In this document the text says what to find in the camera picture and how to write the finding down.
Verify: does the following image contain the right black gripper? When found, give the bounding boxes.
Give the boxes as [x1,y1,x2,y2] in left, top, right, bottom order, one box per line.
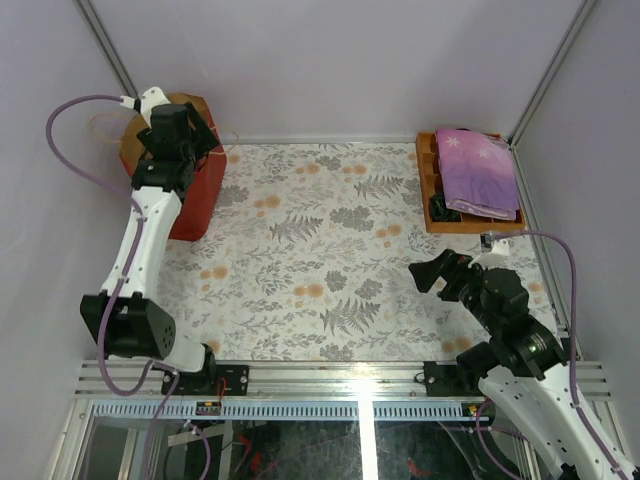
[407,247,499,333]

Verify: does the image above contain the red paper bag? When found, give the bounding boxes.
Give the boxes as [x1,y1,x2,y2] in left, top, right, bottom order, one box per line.
[119,91,227,242]

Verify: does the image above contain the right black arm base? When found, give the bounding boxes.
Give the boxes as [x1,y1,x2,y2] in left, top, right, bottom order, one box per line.
[423,360,497,398]

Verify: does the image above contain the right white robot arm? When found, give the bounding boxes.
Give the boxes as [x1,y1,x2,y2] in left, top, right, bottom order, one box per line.
[409,249,639,479]

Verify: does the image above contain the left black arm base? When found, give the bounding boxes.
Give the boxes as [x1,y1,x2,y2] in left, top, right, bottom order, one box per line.
[173,363,250,397]

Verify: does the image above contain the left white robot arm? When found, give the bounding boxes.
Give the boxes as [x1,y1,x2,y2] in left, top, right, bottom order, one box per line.
[80,102,219,395]

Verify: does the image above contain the black item in tray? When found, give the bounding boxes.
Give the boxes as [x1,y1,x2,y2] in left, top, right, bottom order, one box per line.
[428,192,461,223]

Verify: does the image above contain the wooden compartment tray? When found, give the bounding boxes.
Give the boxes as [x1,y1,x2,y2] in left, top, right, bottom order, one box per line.
[416,132,527,235]

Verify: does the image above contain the purple star cloth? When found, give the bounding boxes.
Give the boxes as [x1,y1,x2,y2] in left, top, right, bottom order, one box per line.
[435,128,520,221]

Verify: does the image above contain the floral table mat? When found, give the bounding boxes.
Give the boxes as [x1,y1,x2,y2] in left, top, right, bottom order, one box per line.
[155,141,569,362]

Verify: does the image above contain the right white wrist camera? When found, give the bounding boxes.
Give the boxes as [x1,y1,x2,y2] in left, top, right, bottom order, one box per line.
[469,232,510,269]

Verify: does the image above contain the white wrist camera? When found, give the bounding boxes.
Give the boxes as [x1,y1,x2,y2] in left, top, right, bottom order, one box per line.
[119,86,170,126]
[469,232,510,269]

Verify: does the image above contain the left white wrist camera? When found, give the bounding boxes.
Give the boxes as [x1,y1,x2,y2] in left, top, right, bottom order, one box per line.
[119,86,170,126]

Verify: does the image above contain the aluminium front rail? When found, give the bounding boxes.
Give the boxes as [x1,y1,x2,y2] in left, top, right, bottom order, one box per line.
[74,359,613,402]

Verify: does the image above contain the blue slotted cable duct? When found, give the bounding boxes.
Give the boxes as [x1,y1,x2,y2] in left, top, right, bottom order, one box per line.
[92,398,479,422]

